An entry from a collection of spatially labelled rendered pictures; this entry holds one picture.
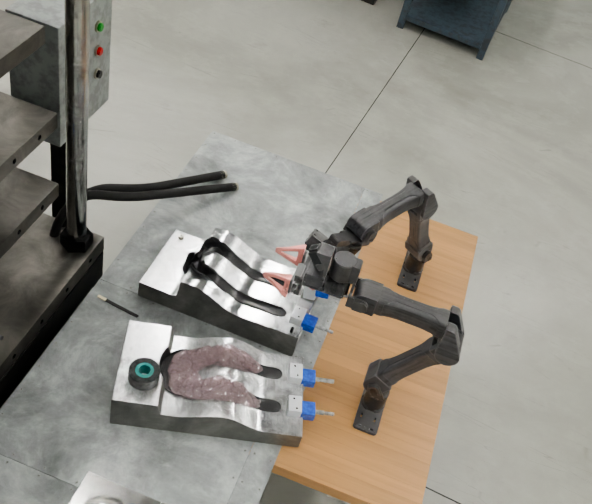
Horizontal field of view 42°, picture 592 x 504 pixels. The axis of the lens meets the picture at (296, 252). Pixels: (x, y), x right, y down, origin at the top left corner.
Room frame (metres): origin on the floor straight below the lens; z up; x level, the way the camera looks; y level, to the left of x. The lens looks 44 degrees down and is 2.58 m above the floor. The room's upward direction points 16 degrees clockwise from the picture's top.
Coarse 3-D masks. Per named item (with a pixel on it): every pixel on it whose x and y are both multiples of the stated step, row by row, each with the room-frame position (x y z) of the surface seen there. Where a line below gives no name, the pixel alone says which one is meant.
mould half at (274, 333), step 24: (168, 240) 1.69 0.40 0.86; (192, 240) 1.72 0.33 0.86; (240, 240) 1.71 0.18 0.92; (168, 264) 1.59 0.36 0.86; (216, 264) 1.58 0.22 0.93; (264, 264) 1.68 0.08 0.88; (144, 288) 1.48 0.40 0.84; (168, 288) 1.50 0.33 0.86; (192, 288) 1.47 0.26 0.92; (216, 288) 1.50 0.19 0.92; (240, 288) 1.55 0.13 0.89; (264, 288) 1.58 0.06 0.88; (192, 312) 1.47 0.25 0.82; (216, 312) 1.46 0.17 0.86; (240, 312) 1.46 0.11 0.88; (264, 312) 1.49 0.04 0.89; (288, 312) 1.51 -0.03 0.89; (264, 336) 1.44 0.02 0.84; (288, 336) 1.43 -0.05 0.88
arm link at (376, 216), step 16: (400, 192) 1.78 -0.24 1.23; (416, 192) 1.78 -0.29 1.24; (432, 192) 1.79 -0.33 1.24; (368, 208) 1.69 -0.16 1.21; (384, 208) 1.70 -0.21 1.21; (400, 208) 1.73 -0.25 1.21; (432, 208) 1.81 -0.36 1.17; (352, 224) 1.64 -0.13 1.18; (368, 224) 1.63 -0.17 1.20; (384, 224) 1.69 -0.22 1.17
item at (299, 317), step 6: (294, 312) 1.49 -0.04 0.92; (300, 312) 1.50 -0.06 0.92; (294, 318) 1.47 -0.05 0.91; (300, 318) 1.48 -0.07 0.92; (306, 318) 1.49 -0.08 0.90; (312, 318) 1.50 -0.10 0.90; (294, 324) 1.47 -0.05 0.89; (300, 324) 1.47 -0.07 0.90; (306, 324) 1.47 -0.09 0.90; (312, 324) 1.48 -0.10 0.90; (306, 330) 1.47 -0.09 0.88; (312, 330) 1.47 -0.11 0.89; (324, 330) 1.48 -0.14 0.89; (330, 330) 1.48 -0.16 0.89
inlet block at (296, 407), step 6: (294, 396) 1.23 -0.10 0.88; (300, 396) 1.24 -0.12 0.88; (288, 402) 1.21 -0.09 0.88; (294, 402) 1.21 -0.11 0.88; (300, 402) 1.22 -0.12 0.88; (306, 402) 1.23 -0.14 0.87; (312, 402) 1.24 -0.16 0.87; (288, 408) 1.19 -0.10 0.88; (294, 408) 1.19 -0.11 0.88; (300, 408) 1.20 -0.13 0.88; (306, 408) 1.21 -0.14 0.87; (312, 408) 1.22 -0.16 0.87; (288, 414) 1.18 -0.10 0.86; (294, 414) 1.19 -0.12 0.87; (300, 414) 1.19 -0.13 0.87; (306, 414) 1.20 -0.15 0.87; (312, 414) 1.20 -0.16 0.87; (318, 414) 1.22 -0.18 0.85; (330, 414) 1.23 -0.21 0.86; (312, 420) 1.20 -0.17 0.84
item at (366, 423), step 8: (360, 400) 1.34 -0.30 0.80; (368, 400) 1.32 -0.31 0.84; (376, 400) 1.31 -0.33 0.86; (384, 400) 1.32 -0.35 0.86; (360, 408) 1.31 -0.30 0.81; (368, 408) 1.31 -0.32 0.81; (376, 408) 1.31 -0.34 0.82; (368, 416) 1.29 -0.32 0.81; (376, 416) 1.30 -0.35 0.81; (360, 424) 1.26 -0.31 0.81; (368, 424) 1.26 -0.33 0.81; (376, 424) 1.27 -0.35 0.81; (368, 432) 1.24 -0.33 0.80; (376, 432) 1.25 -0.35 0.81
